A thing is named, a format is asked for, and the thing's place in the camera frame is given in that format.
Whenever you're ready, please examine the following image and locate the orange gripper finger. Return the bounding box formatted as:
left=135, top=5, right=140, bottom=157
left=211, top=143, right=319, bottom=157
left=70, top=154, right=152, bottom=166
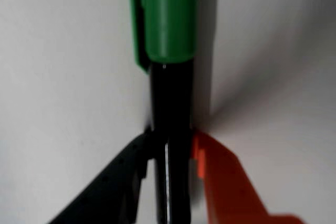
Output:
left=190, top=129, right=307, bottom=224

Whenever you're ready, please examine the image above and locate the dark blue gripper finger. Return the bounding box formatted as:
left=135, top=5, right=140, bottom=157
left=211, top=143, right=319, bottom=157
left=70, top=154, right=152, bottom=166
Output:
left=48, top=131, right=155, bottom=224

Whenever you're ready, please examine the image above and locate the green and black marker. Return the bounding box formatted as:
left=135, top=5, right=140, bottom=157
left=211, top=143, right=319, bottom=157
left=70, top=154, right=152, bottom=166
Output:
left=127, top=0, right=198, bottom=224

